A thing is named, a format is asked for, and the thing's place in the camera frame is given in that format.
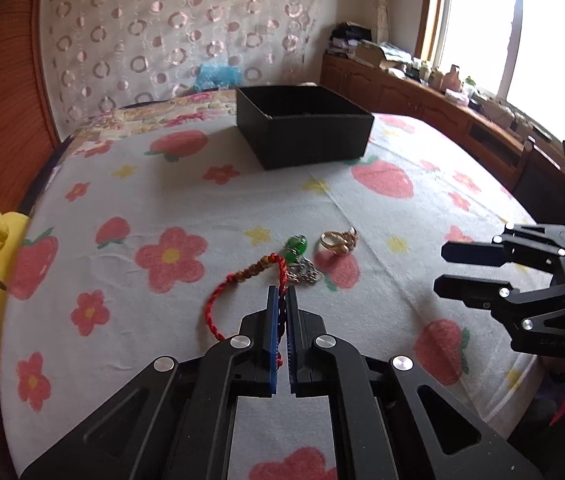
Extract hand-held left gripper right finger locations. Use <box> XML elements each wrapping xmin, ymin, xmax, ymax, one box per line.
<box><xmin>286</xmin><ymin>286</ymin><xmax>545</xmax><ymax>480</ymax></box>

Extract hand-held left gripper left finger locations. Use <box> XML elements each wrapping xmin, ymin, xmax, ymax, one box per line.
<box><xmin>20</xmin><ymin>285</ymin><xmax>283</xmax><ymax>480</ymax></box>

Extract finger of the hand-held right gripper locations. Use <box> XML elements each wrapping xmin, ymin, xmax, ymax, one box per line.
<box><xmin>433</xmin><ymin>274</ymin><xmax>565</xmax><ymax>334</ymax></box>
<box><xmin>441</xmin><ymin>222</ymin><xmax>565</xmax><ymax>274</ymax></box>

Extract red rope bracelet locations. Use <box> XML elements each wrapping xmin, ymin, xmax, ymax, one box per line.
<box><xmin>206</xmin><ymin>253</ymin><xmax>290</xmax><ymax>366</ymax></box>

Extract black cardboard box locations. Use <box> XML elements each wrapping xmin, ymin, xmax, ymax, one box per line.
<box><xmin>236</xmin><ymin>85</ymin><xmax>375</xmax><ymax>171</ymax></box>

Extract wooden chair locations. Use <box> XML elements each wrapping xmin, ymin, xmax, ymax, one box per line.
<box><xmin>512</xmin><ymin>135</ymin><xmax>565</xmax><ymax>201</ymax></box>

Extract strawberry flower bed sheet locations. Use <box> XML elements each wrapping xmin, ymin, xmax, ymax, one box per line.
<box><xmin>0</xmin><ymin>112</ymin><xmax>543</xmax><ymax>480</ymax></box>

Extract wooden cabinet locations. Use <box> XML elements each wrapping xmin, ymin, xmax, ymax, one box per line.
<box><xmin>319</xmin><ymin>54</ymin><xmax>565</xmax><ymax>201</ymax></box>

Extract pink bottle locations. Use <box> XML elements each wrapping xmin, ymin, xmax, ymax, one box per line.
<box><xmin>443</xmin><ymin>64</ymin><xmax>464</xmax><ymax>92</ymax></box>

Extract stack of books and papers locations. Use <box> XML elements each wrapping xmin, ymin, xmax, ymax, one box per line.
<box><xmin>355</xmin><ymin>40</ymin><xmax>415</xmax><ymax>72</ymax></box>

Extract wooden framed window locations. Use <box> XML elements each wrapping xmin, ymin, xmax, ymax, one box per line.
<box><xmin>419</xmin><ymin>0</ymin><xmax>565</xmax><ymax>146</ymax></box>

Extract floral blanket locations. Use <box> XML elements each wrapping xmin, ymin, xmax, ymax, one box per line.
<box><xmin>70</xmin><ymin>87</ymin><xmax>243</xmax><ymax>147</ymax></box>

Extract pile of dark clothes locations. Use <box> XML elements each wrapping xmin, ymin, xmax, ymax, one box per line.
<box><xmin>329</xmin><ymin>21</ymin><xmax>374</xmax><ymax>58</ymax></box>

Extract blue plastic bag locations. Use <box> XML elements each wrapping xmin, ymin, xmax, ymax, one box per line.
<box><xmin>195</xmin><ymin>63</ymin><xmax>240</xmax><ymax>92</ymax></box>

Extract patterned window curtain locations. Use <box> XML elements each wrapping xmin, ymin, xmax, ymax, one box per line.
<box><xmin>362</xmin><ymin>0</ymin><xmax>394</xmax><ymax>46</ymax></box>

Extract wooden wardrobe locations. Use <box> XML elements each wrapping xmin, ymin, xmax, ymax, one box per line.
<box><xmin>0</xmin><ymin>0</ymin><xmax>63</xmax><ymax>231</ymax></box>

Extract gold pearl ring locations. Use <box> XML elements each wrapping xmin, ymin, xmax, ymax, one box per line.
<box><xmin>318</xmin><ymin>227</ymin><xmax>359</xmax><ymax>257</ymax></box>

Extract circle patterned wall cloth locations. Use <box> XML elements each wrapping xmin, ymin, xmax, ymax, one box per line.
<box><xmin>40</xmin><ymin>0</ymin><xmax>325</xmax><ymax>126</ymax></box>

